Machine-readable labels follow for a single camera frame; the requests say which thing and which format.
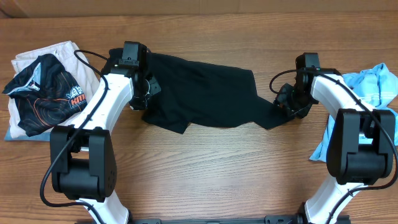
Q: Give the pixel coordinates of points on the light blue t-shirt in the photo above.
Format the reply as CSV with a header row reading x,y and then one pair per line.
x,y
376,86

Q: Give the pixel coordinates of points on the beige folded garment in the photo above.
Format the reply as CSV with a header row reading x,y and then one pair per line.
x,y
64,52

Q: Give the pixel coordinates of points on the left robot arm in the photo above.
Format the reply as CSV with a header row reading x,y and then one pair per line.
x,y
83,166

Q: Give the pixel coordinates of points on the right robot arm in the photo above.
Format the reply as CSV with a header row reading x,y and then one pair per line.
x,y
361,154

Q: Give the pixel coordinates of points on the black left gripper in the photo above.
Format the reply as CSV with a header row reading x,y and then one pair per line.
x,y
155,89

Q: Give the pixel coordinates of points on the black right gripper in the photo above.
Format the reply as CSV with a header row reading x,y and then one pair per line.
x,y
281,100

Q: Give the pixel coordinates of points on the black orange printed jersey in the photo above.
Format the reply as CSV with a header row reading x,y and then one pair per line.
x,y
45,95

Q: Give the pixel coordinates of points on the black t-shirt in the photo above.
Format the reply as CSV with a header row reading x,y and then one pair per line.
x,y
206,94

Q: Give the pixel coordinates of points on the grey blue folded cloth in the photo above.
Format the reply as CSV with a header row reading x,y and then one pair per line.
x,y
41,137

